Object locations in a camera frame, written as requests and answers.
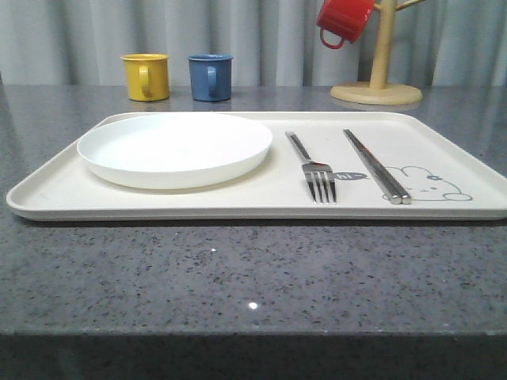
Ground silver metal fork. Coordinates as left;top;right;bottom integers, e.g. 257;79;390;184
285;131;337;205

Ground white round plate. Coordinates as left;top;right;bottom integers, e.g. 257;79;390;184
77;112;273;189

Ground blue enamel mug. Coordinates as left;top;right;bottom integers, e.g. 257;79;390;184
188;54;233;102

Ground yellow enamel mug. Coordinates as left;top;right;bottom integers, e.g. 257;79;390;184
120;53;170;102

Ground wooden mug tree stand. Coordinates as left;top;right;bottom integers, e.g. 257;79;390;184
330;0;422;105

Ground red enamel mug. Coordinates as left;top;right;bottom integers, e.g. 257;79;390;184
316;0;375;49

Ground beige rabbit serving tray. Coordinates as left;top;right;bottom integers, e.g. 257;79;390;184
6;112;506;221

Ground grey curtain backdrop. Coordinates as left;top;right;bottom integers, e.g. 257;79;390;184
1;1;506;86

